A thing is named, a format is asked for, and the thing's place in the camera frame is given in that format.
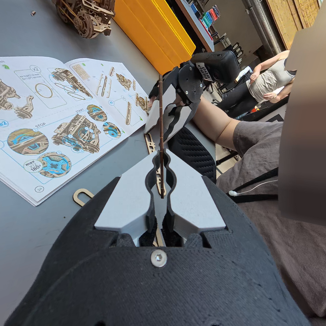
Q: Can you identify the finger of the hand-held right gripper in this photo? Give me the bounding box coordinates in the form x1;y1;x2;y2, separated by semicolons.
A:
162;105;193;145
144;85;183;135

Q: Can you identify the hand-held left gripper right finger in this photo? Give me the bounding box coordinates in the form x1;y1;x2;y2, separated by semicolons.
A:
164;149;227;247

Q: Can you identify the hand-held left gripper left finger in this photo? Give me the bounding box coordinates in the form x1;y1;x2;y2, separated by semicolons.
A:
94;150;162;247

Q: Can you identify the thin wooden strip part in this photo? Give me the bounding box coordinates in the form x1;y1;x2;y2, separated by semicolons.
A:
159;74;165;199

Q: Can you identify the wooden ladder-shaped strip part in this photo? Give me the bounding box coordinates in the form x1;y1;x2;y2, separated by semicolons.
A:
144;132;168;247

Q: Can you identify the person's right forearm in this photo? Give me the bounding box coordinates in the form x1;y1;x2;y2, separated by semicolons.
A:
192;98;242;151

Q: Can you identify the model instruction booklet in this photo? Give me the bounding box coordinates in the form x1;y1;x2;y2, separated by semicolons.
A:
0;56;149;207

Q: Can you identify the wooden model car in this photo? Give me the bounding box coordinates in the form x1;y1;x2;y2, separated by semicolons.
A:
51;0;115;39

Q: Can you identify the flat wooden slotted part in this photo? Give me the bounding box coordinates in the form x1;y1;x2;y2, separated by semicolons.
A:
73;188;95;205

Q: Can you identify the background work table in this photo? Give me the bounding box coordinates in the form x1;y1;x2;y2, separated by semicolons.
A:
175;0;215;52

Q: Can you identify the row of coloured boxes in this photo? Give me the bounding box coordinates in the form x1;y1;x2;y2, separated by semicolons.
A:
201;6;221;29

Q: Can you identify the yellow plastic bin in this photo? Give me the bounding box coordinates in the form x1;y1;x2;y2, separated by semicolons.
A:
112;0;196;75

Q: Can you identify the black framed white sign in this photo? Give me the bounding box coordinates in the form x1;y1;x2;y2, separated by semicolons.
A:
255;113;285;123

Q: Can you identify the white cord with bead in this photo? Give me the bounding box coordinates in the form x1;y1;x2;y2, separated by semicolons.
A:
228;179;278;197

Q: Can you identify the black lanyard strap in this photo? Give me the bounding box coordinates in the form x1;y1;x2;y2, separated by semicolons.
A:
228;168;278;204

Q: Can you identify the silver ventilation duct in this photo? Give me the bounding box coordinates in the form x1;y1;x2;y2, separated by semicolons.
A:
241;0;287;52

